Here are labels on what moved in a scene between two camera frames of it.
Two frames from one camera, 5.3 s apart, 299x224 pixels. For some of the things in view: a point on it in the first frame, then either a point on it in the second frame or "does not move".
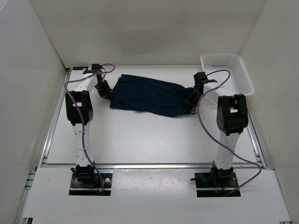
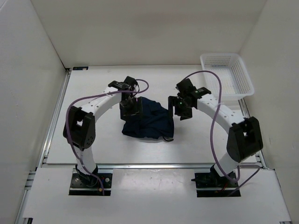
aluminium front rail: x=154 y=166 does not move
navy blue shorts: x=150 y=95 to x=155 y=123
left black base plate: x=91 y=188 does not move
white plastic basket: x=240 y=82 does not move
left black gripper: x=106 y=94 to x=137 y=109
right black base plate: x=203 y=180 does not move
